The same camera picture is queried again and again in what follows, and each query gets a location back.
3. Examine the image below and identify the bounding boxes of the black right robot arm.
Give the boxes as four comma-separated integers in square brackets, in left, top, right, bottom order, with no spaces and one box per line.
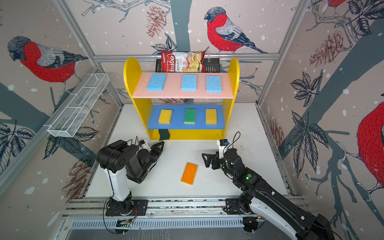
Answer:
[202,148,335,240]

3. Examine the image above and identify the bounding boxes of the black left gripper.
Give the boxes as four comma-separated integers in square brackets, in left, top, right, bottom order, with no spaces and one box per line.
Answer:
[144,141,164,173]

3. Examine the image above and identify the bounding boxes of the yellow shelf unit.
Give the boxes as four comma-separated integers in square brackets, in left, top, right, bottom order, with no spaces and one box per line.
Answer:
[123,58,240,140]

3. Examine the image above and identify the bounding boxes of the light blue sponge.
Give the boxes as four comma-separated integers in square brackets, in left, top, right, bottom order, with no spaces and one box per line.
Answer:
[147,74,167,91]
[181,75,197,91]
[206,76,222,93]

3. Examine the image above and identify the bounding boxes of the yellow sponge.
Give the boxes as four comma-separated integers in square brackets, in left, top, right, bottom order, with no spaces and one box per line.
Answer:
[206,109,218,125]
[158,109,173,125]

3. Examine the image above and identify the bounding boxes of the orange sponge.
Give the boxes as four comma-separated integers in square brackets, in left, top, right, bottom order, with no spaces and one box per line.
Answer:
[181,163,198,185]

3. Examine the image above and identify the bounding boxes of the dark green wavy sponge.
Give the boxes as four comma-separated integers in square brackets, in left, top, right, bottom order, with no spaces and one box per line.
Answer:
[159,129,171,141]

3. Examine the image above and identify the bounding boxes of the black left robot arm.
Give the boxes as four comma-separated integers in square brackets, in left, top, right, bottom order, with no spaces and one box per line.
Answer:
[97,140,165,205]

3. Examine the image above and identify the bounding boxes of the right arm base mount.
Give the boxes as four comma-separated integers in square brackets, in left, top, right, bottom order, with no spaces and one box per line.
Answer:
[223,192,256,215]

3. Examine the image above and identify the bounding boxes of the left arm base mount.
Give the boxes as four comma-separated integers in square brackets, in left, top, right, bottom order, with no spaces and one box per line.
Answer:
[105,194,149,217]

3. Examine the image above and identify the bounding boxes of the pink upper shelf board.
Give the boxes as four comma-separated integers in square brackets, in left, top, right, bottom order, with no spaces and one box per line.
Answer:
[133,73,240,99]

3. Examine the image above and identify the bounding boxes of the red cassava chips bag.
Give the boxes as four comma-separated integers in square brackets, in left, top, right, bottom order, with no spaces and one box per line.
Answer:
[161,51,206,73]

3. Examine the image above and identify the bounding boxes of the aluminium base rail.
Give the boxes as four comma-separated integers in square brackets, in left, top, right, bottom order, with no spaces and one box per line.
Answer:
[64,196,307,232]

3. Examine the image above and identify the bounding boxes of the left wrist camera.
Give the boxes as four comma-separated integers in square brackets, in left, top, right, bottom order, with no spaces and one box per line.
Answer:
[139,139,151,151]

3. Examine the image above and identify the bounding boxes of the white mesh wall tray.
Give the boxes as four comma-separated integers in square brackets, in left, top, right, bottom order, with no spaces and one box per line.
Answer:
[48,73,110,138]

